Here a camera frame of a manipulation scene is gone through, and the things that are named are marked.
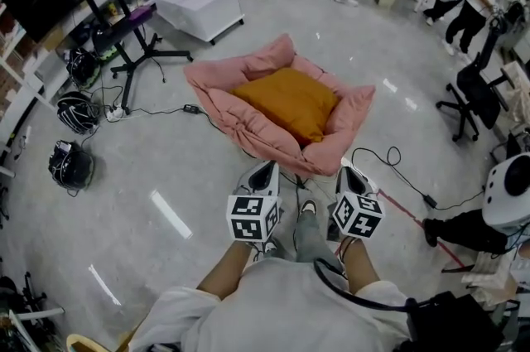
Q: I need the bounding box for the thick black cable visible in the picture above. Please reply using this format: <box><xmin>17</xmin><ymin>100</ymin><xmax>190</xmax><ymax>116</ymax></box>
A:
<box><xmin>313</xmin><ymin>258</ymin><xmax>419</xmax><ymax>312</ymax></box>

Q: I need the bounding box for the black waist pack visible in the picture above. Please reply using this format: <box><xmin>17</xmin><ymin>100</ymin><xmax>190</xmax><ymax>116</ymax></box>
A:
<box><xmin>405</xmin><ymin>290</ymin><xmax>506</xmax><ymax>352</ymax></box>

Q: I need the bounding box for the purple box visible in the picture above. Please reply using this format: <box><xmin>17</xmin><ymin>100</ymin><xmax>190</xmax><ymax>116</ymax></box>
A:
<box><xmin>128</xmin><ymin>5</ymin><xmax>157</xmax><ymax>23</ymax></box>

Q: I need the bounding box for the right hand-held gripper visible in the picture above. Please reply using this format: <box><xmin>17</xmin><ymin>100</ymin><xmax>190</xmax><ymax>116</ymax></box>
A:
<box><xmin>330</xmin><ymin>166</ymin><xmax>386</xmax><ymax>239</ymax></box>

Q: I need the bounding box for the black backpack green trim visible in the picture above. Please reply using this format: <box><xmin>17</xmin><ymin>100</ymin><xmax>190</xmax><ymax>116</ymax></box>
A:
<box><xmin>91</xmin><ymin>26</ymin><xmax>128</xmax><ymax>60</ymax></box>

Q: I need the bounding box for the person's white shirt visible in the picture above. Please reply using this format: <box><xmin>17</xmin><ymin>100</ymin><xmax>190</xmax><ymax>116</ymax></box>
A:
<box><xmin>128</xmin><ymin>257</ymin><xmax>415</xmax><ymax>352</ymax></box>

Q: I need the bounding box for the black helmet headset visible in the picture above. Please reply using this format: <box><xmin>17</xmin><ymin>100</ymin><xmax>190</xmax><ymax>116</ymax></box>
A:
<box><xmin>55</xmin><ymin>91</ymin><xmax>101</xmax><ymax>135</ymax></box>
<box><xmin>65</xmin><ymin>46</ymin><xmax>103</xmax><ymax>89</ymax></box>
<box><xmin>47</xmin><ymin>138</ymin><xmax>95</xmax><ymax>190</ymax></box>

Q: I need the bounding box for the person's right leg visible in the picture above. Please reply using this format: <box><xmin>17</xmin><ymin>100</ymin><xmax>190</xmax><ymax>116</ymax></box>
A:
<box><xmin>294</xmin><ymin>209</ymin><xmax>345</xmax><ymax>272</ymax></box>

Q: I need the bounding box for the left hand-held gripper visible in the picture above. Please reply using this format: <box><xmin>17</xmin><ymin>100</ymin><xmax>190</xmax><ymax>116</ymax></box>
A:
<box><xmin>225</xmin><ymin>159</ymin><xmax>285</xmax><ymax>246</ymax></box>

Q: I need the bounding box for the black office chair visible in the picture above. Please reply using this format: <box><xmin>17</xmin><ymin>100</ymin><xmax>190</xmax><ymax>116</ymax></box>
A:
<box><xmin>436</xmin><ymin>17</ymin><xmax>510</xmax><ymax>142</ymax></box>

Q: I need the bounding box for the white low wheeled cabinet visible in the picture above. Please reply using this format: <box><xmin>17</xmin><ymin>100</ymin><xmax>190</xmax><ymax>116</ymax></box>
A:
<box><xmin>152</xmin><ymin>0</ymin><xmax>245</xmax><ymax>45</ymax></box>

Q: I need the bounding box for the person's right forearm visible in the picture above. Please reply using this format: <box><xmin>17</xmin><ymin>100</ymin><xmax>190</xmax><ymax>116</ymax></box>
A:
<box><xmin>341</xmin><ymin>236</ymin><xmax>382</xmax><ymax>296</ymax></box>

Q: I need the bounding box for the white round backpack device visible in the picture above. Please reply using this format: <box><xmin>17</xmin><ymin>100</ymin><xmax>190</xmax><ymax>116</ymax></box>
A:
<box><xmin>482</xmin><ymin>153</ymin><xmax>530</xmax><ymax>229</ymax></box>

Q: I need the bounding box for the person's left shoe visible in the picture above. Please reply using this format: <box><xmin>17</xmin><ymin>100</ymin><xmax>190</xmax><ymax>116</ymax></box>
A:
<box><xmin>248</xmin><ymin>238</ymin><xmax>278</xmax><ymax>260</ymax></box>

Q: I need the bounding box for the pink pet bed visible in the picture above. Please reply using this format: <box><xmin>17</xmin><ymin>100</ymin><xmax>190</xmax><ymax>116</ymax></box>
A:
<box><xmin>183</xmin><ymin>33</ymin><xmax>377</xmax><ymax>178</ymax></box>

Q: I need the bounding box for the black wheeled television stand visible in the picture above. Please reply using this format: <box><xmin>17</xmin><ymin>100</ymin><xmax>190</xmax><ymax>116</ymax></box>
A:
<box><xmin>84</xmin><ymin>0</ymin><xmax>195</xmax><ymax>115</ymax></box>

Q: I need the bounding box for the person's left forearm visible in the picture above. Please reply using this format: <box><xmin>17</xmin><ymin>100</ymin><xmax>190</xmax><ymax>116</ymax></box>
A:
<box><xmin>196</xmin><ymin>238</ymin><xmax>260</xmax><ymax>301</ymax></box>

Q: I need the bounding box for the orange cushion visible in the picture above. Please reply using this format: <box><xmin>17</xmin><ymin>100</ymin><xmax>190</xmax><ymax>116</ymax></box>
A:
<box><xmin>229</xmin><ymin>67</ymin><xmax>341</xmax><ymax>144</ymax></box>

